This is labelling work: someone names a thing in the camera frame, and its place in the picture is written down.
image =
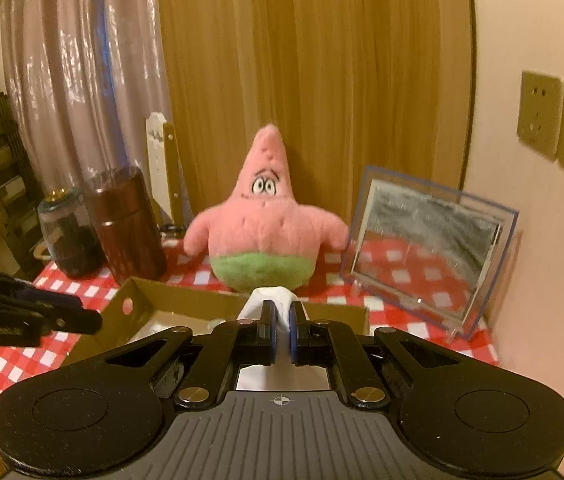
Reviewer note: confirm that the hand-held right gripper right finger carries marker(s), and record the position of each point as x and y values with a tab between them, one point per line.
294	345

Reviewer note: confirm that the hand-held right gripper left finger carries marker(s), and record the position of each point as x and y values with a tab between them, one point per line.
272	345

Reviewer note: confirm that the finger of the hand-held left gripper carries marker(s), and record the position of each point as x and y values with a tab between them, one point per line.
71	321
51	297

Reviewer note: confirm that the white packet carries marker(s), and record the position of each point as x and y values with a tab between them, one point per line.
274	297

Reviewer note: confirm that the brown cardboard box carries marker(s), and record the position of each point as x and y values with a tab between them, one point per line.
186	300

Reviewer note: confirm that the glass jar with dark lid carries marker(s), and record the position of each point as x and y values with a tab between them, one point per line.
71	240

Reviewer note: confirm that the brown metal canister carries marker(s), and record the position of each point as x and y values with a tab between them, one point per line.
126	230

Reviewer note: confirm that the pink starfish plush toy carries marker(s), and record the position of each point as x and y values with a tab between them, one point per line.
262	240

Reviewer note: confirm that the red checkered tablecloth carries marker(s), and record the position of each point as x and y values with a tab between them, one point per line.
402	300

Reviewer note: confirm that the sheer curtain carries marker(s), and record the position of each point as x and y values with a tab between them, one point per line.
71	60

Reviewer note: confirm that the wooden door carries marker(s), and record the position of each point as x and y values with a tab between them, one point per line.
337	60

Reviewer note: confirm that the clear picture frame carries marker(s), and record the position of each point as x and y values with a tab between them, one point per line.
427	240

